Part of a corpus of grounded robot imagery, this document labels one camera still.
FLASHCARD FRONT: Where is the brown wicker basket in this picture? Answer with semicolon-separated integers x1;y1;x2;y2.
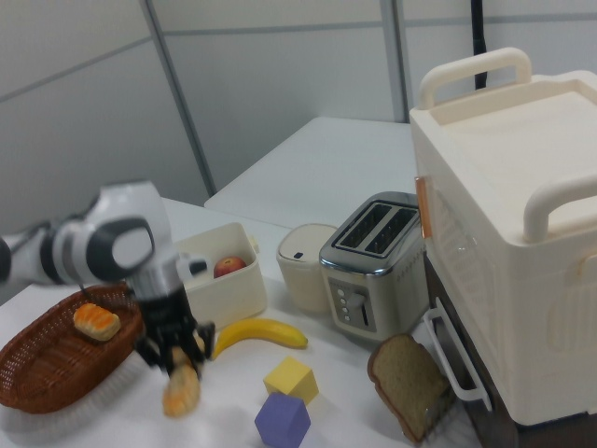
0;284;145;415

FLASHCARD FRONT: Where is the yellow foam cube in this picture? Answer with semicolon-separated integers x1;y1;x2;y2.
263;356;320;406

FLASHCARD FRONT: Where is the yellow banana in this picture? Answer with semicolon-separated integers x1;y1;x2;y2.
210;317;309;361

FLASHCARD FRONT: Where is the small cream lidded bin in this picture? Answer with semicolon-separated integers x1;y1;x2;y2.
276;223;340;314

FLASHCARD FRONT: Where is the toy kitchen box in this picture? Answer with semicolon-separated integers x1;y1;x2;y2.
409;46;597;428

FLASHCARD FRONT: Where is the small orange striped bread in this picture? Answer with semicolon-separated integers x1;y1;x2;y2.
73;302;121;343

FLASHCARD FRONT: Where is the black tapered pole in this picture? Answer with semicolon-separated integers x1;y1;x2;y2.
468;0;491;90

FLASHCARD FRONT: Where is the cream square plastic container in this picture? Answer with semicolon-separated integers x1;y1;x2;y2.
174;222;268;330

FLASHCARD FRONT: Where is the cream and silver toaster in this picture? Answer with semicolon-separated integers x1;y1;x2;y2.
319;190;430;343

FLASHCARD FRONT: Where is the red apple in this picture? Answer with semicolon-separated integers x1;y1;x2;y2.
213;256;247;280

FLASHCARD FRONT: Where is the brown toast slice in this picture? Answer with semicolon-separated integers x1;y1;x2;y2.
368;333;452;443

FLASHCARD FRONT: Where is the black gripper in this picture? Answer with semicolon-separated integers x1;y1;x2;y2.
133;291;217;375

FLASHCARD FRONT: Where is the purple foam cube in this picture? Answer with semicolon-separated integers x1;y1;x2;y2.
254;391;312;448

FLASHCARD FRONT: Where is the long orange crusted bread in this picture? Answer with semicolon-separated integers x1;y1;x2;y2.
161;347;202;419

